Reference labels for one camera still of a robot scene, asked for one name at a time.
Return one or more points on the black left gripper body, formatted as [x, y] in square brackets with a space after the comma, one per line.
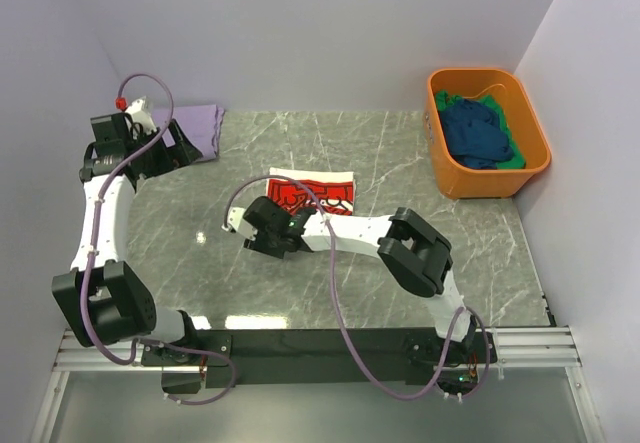
[160, 157]

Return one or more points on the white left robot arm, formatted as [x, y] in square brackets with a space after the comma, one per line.
[101, 288]

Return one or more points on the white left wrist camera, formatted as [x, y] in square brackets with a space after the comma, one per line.
[138, 116]

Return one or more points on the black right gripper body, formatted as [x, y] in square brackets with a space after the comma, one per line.
[267, 244]

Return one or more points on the blue t-shirt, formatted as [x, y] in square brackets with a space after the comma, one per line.
[474, 136]

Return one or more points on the folded lavender t-shirt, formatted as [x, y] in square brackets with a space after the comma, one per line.
[200, 124]

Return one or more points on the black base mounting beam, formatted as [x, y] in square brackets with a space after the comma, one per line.
[307, 356]

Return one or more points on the orange plastic bin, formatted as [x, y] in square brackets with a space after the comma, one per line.
[459, 182]

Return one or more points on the white t-shirt red print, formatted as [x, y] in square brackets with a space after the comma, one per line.
[334, 190]

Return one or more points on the green t-shirt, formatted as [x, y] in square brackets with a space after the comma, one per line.
[518, 161]

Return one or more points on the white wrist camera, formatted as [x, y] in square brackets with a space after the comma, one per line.
[236, 223]
[138, 116]

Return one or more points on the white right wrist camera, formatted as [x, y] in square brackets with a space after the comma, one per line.
[236, 223]

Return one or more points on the aluminium extrusion rail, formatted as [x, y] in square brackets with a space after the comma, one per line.
[528, 347]

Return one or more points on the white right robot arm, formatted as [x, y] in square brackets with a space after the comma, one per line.
[414, 252]

